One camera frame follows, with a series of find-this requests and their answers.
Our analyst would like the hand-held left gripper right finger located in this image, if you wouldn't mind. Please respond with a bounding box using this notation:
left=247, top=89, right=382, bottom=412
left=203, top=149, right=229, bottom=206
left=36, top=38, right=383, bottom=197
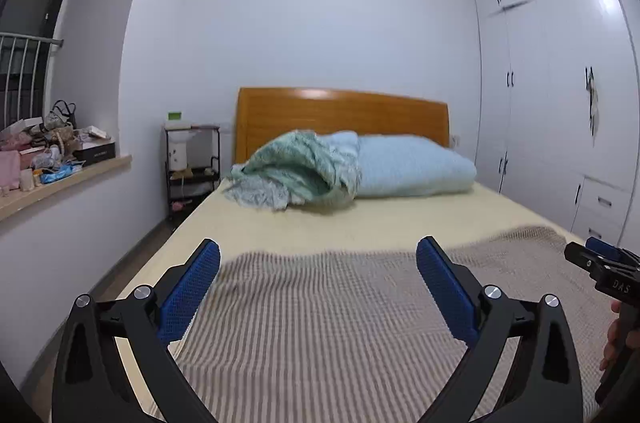
left=416, top=235, right=585, bottom=423

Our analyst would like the metal window railing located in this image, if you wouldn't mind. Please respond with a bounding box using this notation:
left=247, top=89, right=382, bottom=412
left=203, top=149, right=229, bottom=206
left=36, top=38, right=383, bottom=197
left=0, top=30, right=65, bottom=129

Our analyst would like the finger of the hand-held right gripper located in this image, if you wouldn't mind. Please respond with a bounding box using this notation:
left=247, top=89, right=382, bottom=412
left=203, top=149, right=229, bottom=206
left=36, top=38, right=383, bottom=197
left=585, top=236, right=640, bottom=264
left=564, top=242, right=608, bottom=276

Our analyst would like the dark handbag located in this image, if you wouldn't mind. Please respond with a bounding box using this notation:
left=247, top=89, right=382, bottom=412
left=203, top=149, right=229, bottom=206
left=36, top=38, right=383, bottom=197
left=45, top=100, right=77, bottom=129

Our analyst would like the pink pouch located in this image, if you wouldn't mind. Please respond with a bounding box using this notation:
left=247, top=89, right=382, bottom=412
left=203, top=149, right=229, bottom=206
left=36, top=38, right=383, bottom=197
left=0, top=150, right=22, bottom=191

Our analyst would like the checkered blanket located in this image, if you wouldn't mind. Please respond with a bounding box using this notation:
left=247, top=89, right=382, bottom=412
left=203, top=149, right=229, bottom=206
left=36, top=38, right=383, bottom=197
left=150, top=225, right=621, bottom=423

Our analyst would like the wooden windowsill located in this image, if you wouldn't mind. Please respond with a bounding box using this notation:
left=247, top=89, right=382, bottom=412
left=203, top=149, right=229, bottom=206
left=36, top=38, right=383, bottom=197
left=0, top=153, right=133, bottom=224

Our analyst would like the bed with yellow sheet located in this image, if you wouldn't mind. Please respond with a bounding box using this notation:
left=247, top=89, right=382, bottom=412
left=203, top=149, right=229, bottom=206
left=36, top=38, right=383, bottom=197
left=112, top=180, right=586, bottom=423

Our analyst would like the black shelf rack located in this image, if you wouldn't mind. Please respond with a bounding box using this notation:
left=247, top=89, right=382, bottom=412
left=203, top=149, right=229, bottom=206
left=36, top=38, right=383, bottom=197
left=162, top=123, right=222, bottom=221

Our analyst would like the green patterned blanket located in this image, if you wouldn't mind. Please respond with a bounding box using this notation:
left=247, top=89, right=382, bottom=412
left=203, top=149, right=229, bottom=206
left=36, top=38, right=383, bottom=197
left=222, top=130, right=362, bottom=211

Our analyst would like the black box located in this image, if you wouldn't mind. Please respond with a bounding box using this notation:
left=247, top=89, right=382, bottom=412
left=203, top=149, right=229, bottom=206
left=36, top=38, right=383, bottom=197
left=72, top=140, right=117, bottom=168

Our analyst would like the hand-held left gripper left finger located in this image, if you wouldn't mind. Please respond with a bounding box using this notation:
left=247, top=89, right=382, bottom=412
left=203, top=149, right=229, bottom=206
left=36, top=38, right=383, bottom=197
left=51, top=238, right=222, bottom=423

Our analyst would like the dark hanging ornament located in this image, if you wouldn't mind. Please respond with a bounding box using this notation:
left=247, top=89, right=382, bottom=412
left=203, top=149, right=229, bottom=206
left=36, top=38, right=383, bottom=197
left=585, top=66, right=601, bottom=146

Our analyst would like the white humidifier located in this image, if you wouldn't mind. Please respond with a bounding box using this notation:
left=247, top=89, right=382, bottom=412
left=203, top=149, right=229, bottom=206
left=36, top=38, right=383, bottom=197
left=167, top=136, right=193, bottom=171

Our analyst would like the wooden headboard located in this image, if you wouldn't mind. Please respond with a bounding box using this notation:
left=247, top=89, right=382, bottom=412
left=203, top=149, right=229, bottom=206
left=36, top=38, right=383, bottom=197
left=235, top=87, right=450, bottom=166

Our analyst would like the blue plastic packet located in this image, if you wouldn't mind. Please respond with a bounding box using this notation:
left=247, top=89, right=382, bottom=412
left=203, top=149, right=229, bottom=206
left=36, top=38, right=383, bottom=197
left=40, top=164, right=83, bottom=185

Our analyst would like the light blue pillow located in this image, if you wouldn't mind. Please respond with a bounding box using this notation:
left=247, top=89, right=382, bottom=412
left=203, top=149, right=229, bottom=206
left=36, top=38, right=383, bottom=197
left=320, top=132, right=478, bottom=199

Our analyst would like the white wardrobe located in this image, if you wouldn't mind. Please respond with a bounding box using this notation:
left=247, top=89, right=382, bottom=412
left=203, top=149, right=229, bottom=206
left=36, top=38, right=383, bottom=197
left=470, top=0, right=640, bottom=254

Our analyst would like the person's right hand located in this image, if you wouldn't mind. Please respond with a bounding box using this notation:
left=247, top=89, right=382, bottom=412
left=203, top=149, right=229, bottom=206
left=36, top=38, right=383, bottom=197
left=599, top=300, right=626, bottom=371

